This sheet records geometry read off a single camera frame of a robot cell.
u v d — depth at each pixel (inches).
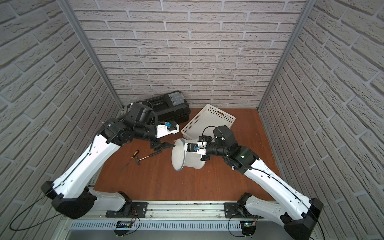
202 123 42.4
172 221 28.1
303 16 28.4
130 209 26.8
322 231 14.6
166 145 22.0
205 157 22.3
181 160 25.8
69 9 28.0
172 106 38.6
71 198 15.4
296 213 15.0
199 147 20.3
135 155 36.3
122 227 28.0
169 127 20.7
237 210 29.1
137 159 35.6
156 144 21.9
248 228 27.7
